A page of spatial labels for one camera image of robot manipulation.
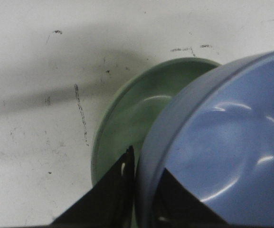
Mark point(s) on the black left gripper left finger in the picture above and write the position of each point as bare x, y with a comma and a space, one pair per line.
109, 203

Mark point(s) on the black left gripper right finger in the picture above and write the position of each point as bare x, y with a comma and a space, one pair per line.
175, 207

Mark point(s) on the blue bowl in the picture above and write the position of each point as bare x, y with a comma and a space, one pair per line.
216, 137

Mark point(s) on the mint green bowl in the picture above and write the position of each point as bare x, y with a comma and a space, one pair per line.
130, 121

